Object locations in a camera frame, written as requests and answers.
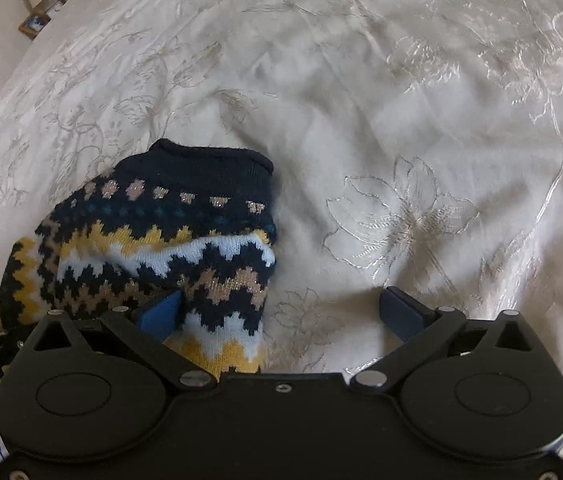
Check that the wooden picture frame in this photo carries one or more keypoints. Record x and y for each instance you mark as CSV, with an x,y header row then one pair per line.
x,y
35,25

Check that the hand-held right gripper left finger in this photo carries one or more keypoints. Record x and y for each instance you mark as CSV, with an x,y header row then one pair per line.
x,y
161,315

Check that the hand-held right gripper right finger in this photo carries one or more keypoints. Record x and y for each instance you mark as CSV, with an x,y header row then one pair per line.
x,y
401,315

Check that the white embroidered bed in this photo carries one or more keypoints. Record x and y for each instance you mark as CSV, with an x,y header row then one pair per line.
x,y
361,110

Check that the navy yellow patterned knit sweater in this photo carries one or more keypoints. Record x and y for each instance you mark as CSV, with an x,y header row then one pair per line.
x,y
161,210

